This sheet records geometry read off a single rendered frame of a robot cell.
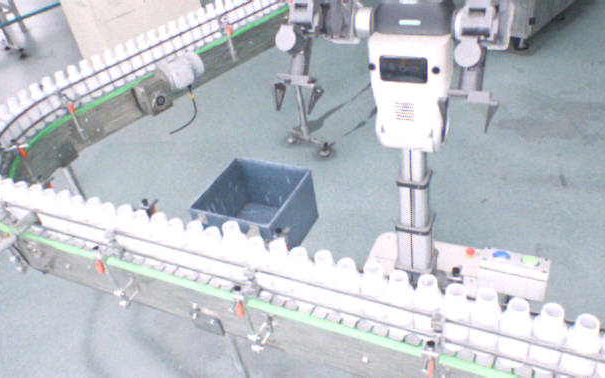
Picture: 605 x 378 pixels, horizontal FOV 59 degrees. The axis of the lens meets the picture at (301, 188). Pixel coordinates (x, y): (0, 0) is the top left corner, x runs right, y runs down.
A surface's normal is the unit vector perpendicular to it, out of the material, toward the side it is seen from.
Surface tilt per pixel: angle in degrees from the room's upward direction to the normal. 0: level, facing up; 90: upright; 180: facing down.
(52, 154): 90
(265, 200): 90
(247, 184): 90
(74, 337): 0
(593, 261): 0
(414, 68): 90
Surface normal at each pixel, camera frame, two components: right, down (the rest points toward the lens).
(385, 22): -0.41, 0.60
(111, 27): 0.72, 0.33
